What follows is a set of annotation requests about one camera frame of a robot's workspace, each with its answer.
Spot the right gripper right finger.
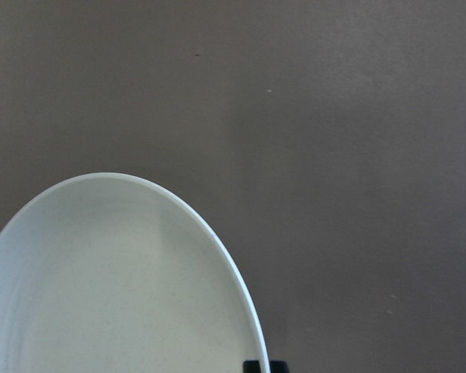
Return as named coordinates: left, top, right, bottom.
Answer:
left=270, top=360, right=290, bottom=373

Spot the cream round plate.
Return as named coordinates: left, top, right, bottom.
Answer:
left=0, top=173, right=270, bottom=372

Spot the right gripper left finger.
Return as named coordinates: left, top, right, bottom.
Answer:
left=242, top=361, right=261, bottom=373

